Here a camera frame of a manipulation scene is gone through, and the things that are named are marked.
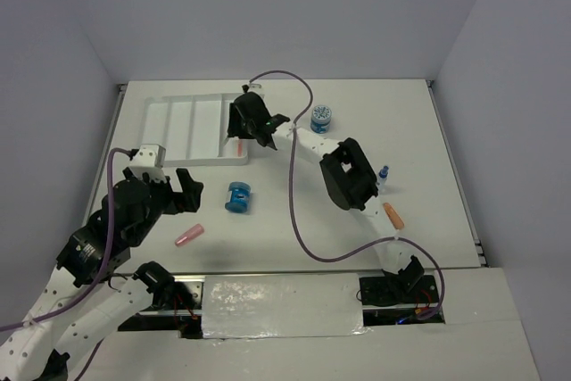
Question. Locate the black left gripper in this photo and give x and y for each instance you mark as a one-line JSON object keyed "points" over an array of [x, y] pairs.
{"points": [[190, 197]]}

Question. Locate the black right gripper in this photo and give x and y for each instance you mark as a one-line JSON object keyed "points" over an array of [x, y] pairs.
{"points": [[234, 128]]}

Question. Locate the orange highlighter pen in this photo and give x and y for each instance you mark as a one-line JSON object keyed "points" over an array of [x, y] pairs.
{"points": [[239, 146]]}

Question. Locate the pink translucent eraser case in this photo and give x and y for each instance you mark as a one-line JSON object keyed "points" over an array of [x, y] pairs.
{"points": [[188, 236]]}

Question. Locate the clear bottle blue cap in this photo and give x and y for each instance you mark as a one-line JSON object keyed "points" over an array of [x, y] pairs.
{"points": [[382, 177]]}

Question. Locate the orange eraser case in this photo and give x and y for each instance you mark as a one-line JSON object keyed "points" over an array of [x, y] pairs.
{"points": [[393, 216]]}

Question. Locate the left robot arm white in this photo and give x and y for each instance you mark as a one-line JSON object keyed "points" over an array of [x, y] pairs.
{"points": [[55, 334]]}

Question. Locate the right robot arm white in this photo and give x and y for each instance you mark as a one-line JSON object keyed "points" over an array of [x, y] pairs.
{"points": [[349, 179]]}

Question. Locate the blue jar lying sideways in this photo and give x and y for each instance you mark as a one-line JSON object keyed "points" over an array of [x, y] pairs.
{"points": [[238, 197]]}

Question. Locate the white divided organizer tray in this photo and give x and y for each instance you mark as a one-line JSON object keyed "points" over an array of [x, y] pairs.
{"points": [[192, 129]]}

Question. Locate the blue paint jar white lid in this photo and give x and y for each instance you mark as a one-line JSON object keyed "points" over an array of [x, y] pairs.
{"points": [[320, 120]]}

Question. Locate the silver foil covered panel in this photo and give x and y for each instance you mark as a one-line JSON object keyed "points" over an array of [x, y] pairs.
{"points": [[281, 306]]}

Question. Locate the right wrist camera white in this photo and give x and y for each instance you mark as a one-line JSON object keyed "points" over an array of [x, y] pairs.
{"points": [[254, 86]]}

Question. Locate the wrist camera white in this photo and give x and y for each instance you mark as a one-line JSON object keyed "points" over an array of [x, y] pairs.
{"points": [[254, 86], [148, 160]]}

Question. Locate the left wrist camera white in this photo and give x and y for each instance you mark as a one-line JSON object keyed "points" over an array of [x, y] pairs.
{"points": [[148, 160]]}

